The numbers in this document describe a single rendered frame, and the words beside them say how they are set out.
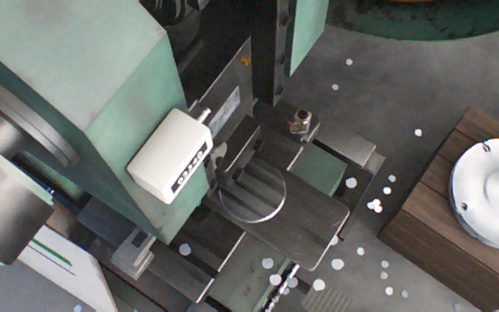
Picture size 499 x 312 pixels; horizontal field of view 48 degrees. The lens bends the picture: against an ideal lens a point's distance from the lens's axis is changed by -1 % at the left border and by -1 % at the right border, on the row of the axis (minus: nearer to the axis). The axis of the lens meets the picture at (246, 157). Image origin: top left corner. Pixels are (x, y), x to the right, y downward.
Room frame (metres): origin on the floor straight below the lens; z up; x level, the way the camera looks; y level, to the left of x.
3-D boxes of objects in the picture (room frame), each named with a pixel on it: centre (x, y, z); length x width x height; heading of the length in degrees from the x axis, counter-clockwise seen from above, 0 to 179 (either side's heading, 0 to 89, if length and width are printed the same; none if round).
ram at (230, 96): (0.37, 0.06, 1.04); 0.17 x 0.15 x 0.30; 53
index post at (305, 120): (0.46, -0.11, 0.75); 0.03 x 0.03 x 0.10; 53
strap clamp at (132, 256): (0.26, 0.20, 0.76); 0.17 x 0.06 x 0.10; 143
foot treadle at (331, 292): (0.31, -0.01, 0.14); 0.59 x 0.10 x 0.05; 53
